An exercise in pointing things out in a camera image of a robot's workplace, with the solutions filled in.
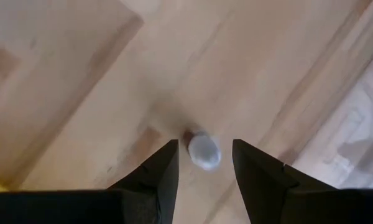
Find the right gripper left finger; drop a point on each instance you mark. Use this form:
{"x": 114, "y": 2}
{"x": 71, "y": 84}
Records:
{"x": 143, "y": 199}

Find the small white cap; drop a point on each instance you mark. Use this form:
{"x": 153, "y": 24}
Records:
{"x": 205, "y": 152}

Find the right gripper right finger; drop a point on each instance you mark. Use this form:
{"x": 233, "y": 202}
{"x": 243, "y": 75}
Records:
{"x": 267, "y": 193}

